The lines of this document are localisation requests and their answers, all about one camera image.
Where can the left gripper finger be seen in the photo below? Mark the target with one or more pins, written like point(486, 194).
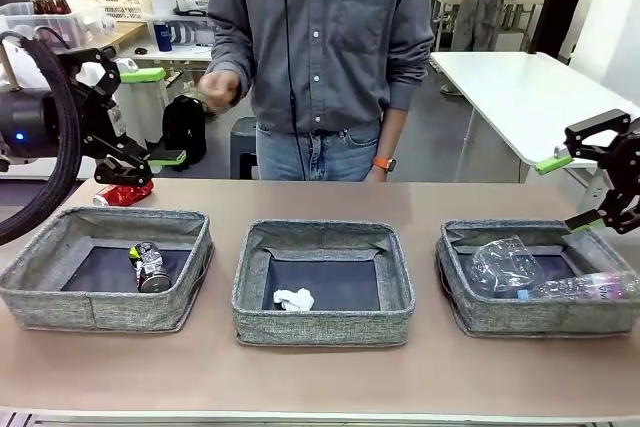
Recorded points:
point(111, 64)
point(122, 167)

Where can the white table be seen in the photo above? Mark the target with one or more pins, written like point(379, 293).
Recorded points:
point(500, 77)

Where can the person in grey shirt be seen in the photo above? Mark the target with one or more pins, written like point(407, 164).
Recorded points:
point(325, 47)

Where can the white paper roll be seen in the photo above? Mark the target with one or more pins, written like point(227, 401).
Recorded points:
point(162, 2)

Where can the orange wristwatch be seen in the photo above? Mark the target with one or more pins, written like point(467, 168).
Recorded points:
point(384, 163)

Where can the blue canister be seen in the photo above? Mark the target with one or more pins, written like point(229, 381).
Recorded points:
point(163, 37)

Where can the crushed red soda can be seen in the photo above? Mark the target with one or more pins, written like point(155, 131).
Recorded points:
point(122, 195)

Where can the white desk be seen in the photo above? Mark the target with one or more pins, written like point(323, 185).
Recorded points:
point(185, 53)

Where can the clear plastic storage box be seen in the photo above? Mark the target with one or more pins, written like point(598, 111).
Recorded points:
point(60, 27)

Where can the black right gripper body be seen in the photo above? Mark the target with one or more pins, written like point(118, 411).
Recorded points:
point(630, 167)

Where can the black backpack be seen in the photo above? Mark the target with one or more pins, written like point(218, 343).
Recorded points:
point(185, 127)

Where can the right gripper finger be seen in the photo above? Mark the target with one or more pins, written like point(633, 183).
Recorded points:
point(620, 217)
point(600, 123)

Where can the grey fabric basket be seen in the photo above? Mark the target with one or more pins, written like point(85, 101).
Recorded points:
point(320, 329)
point(130, 314)
point(540, 319)

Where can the person right hand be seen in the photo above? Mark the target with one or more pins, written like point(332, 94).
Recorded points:
point(220, 89)

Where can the dark shoe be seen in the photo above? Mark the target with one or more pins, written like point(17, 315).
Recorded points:
point(451, 89)

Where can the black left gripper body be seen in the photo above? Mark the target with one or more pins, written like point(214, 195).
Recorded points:
point(25, 122)

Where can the person right forearm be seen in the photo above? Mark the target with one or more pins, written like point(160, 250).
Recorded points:
point(230, 54)

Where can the clear plastic water bottle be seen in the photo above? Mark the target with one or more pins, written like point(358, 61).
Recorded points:
point(580, 288)

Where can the crushed black silver can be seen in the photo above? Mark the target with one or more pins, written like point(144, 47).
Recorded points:
point(150, 272)

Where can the person left forearm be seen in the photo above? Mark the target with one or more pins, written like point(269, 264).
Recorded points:
point(390, 134)

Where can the person left hand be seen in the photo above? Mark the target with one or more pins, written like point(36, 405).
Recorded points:
point(380, 176)

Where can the white plastic crate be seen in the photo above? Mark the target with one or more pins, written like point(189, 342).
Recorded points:
point(125, 4)

